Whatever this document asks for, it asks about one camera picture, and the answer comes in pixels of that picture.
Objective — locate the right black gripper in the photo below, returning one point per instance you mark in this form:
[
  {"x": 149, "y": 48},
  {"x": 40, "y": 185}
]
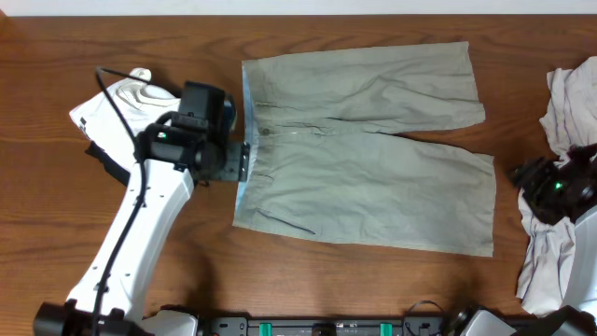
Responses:
[{"x": 531, "y": 174}]

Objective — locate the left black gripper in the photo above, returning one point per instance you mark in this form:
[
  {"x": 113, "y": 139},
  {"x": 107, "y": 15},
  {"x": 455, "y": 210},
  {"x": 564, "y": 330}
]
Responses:
[{"x": 235, "y": 166}]

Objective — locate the khaki green shorts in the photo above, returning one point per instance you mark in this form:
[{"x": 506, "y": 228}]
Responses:
[{"x": 332, "y": 162}]

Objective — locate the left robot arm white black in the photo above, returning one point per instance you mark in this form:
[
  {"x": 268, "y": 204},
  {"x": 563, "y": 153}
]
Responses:
[{"x": 110, "y": 297}]

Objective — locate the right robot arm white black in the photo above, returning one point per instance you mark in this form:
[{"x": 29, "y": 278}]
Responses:
[{"x": 577, "y": 316}]

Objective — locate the white folded shirt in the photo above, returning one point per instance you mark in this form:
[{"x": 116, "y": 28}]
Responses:
[{"x": 128, "y": 107}]

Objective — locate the black folded garment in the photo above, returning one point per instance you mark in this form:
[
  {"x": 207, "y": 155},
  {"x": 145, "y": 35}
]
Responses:
[{"x": 110, "y": 166}]

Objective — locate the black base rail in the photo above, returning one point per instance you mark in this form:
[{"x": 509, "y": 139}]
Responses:
[{"x": 409, "y": 325}]

